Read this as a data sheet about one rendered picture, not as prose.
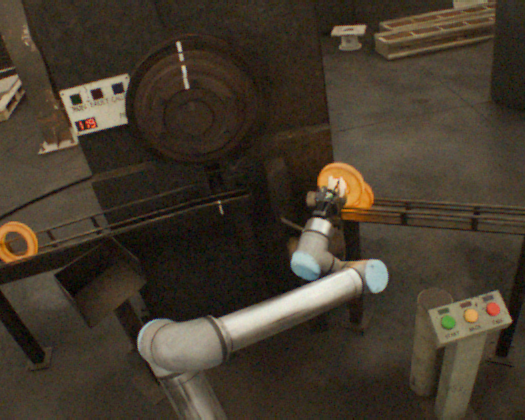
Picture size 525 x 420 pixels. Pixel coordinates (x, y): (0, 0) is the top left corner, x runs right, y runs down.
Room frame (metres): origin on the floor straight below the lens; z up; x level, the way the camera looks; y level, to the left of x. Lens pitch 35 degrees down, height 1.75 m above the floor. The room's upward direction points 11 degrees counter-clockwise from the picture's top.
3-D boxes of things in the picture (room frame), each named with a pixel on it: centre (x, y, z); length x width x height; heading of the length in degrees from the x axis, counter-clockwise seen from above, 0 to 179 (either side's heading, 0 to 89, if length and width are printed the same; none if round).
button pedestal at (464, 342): (0.83, -0.54, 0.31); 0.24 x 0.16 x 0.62; 92
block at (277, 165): (1.56, -0.06, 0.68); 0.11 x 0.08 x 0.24; 2
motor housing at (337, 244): (1.42, -0.16, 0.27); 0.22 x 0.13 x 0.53; 92
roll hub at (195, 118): (1.44, 0.17, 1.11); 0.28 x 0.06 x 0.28; 92
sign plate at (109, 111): (1.64, 0.51, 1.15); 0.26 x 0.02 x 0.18; 92
